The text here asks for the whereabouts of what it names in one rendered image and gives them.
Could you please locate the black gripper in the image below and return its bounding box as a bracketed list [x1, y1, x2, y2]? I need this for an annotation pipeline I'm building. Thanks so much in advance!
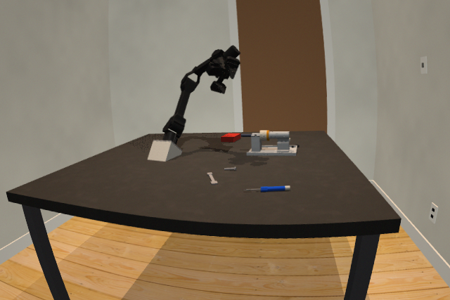
[210, 56, 240, 94]

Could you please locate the red rectangular block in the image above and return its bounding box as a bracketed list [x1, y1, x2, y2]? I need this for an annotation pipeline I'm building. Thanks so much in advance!
[221, 133, 241, 142]

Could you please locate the blue screwdriver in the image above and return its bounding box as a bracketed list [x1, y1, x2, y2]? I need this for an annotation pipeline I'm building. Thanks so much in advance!
[249, 186, 290, 192]

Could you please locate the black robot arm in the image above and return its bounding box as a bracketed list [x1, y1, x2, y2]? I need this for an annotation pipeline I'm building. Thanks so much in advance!
[162, 45, 240, 144]

